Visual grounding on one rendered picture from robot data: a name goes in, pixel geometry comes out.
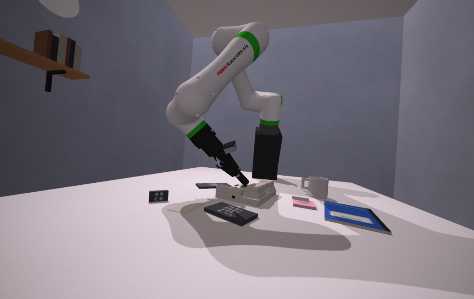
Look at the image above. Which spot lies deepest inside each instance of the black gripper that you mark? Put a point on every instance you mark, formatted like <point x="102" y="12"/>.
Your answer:
<point x="225" y="161"/>

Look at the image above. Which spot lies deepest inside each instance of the blue notebook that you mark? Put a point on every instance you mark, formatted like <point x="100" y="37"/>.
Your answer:
<point x="354" y="216"/>

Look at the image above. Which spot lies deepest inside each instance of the grey mug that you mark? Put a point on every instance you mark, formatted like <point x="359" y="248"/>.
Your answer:
<point x="317" y="187"/>

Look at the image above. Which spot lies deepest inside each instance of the pink sticky note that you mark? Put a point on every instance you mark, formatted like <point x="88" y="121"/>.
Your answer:
<point x="304" y="204"/>

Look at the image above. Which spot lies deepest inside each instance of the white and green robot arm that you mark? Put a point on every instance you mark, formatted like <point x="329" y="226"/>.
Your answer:
<point x="237" y="47"/>

